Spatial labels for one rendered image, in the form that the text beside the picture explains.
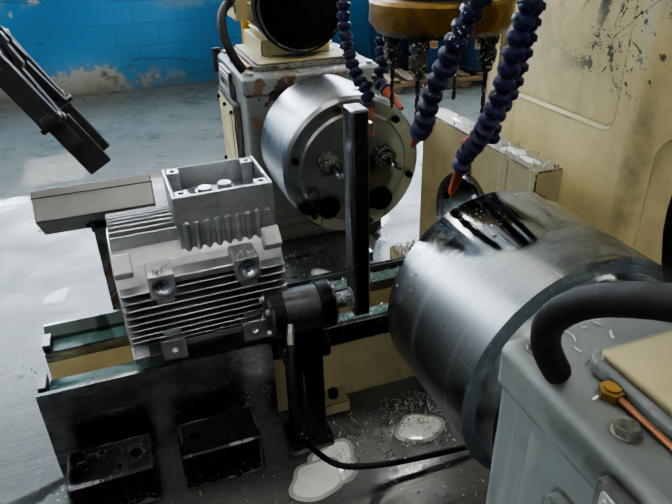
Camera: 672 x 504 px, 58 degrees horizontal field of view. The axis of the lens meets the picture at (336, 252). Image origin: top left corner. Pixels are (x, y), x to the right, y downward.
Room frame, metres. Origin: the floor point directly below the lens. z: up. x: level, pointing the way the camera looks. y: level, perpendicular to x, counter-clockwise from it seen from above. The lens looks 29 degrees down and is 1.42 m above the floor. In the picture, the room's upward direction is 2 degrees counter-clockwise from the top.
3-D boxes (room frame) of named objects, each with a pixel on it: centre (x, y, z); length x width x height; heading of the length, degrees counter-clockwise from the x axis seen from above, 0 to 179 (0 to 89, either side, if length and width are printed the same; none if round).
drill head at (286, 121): (1.13, 0.01, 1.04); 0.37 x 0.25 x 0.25; 19
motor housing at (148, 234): (0.70, 0.19, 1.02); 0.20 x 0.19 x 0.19; 110
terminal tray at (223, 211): (0.71, 0.15, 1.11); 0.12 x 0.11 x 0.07; 110
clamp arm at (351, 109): (0.63, -0.02, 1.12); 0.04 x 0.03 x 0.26; 109
